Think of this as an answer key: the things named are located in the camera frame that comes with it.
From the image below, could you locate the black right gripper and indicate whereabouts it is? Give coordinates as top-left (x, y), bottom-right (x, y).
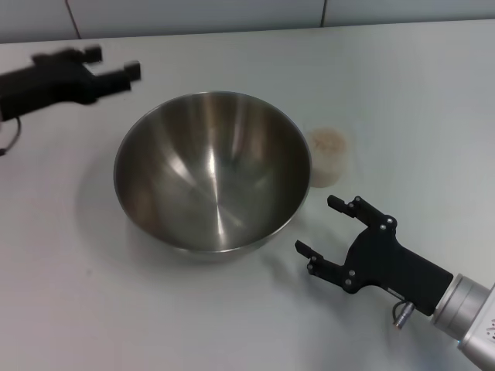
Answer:
top-left (294, 194), bottom-right (455, 316)

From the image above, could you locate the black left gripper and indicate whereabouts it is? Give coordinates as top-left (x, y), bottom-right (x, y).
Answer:
top-left (0, 46), bottom-right (142, 121)

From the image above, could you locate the translucent plastic cup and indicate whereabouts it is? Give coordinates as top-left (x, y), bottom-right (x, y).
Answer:
top-left (304, 126), bottom-right (348, 189)

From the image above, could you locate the stainless steel mixing bowl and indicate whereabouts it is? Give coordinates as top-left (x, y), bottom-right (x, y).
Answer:
top-left (113, 90), bottom-right (312, 264)

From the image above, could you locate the right gripper cable with connector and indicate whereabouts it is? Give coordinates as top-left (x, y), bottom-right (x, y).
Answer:
top-left (391, 301), bottom-right (415, 328)

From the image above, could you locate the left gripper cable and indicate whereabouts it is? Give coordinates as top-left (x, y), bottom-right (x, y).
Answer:
top-left (0, 115), bottom-right (23, 156)

